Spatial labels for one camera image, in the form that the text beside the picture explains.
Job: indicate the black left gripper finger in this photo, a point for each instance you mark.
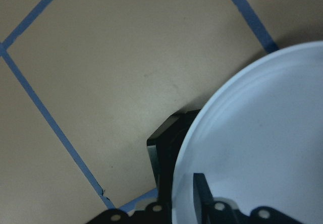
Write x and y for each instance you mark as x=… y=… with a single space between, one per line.
x=202 y=196

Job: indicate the blue plate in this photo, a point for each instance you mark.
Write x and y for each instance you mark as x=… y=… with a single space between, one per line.
x=258 y=140

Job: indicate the black dish rack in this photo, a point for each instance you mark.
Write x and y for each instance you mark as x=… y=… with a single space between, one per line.
x=163 y=147

